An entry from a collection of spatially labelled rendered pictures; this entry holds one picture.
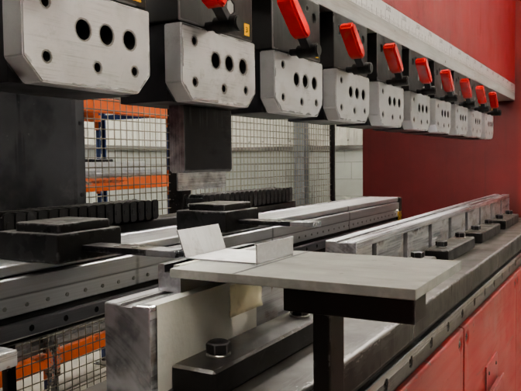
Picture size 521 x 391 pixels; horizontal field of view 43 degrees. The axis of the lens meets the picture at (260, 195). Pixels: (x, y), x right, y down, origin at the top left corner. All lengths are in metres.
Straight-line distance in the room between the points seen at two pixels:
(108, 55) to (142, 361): 0.30
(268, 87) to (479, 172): 2.06
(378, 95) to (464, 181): 1.67
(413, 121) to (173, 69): 0.82
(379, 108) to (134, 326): 0.69
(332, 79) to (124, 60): 0.49
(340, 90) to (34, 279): 0.53
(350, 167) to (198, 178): 7.72
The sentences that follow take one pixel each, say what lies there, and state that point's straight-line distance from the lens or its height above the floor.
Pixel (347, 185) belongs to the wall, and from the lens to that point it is 8.49.
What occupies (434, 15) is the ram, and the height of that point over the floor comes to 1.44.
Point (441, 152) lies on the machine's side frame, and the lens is 2.88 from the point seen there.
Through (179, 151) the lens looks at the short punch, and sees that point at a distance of 0.74.
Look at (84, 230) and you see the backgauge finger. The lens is 0.90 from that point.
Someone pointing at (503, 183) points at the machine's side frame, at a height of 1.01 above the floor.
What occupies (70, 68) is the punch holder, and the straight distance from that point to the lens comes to 0.56.
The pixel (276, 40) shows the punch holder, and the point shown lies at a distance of 0.87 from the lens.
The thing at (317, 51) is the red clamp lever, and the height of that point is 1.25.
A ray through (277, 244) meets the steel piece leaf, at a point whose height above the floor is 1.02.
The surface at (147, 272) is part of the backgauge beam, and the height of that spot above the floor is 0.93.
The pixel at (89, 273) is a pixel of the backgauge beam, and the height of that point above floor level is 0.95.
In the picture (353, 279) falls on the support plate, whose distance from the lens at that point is 0.63.
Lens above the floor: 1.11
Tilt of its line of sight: 3 degrees down
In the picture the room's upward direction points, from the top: 1 degrees counter-clockwise
